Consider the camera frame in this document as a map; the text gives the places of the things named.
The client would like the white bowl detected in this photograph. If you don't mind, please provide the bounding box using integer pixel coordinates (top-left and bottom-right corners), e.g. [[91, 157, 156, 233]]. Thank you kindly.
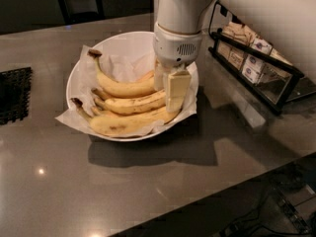
[[58, 32, 198, 141]]

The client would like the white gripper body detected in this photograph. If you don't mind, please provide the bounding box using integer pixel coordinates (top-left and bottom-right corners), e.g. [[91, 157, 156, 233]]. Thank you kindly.
[[153, 23, 201, 67]]

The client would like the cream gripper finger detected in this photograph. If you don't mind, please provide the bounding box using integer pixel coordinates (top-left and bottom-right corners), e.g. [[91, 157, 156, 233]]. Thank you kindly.
[[154, 60, 164, 91], [164, 69, 192, 113]]

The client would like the black grid mat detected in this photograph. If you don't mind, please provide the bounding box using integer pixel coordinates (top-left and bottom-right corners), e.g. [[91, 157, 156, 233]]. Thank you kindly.
[[0, 67, 33, 125]]

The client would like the black condiment rack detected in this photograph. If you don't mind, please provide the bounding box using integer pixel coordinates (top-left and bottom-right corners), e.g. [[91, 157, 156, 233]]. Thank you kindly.
[[208, 1, 316, 115]]

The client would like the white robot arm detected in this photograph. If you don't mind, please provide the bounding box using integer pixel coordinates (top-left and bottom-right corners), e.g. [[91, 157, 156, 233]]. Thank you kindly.
[[153, 0, 211, 113]]

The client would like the white paper liner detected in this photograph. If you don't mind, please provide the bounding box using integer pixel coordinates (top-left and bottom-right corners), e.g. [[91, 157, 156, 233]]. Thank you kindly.
[[57, 39, 198, 141]]

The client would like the hidden back yellow banana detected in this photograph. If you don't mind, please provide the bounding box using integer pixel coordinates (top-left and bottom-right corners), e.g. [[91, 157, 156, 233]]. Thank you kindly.
[[91, 70, 154, 100]]

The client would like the small partly hidden banana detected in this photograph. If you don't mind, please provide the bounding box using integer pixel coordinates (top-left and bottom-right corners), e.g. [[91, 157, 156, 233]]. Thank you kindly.
[[91, 106, 116, 117]]

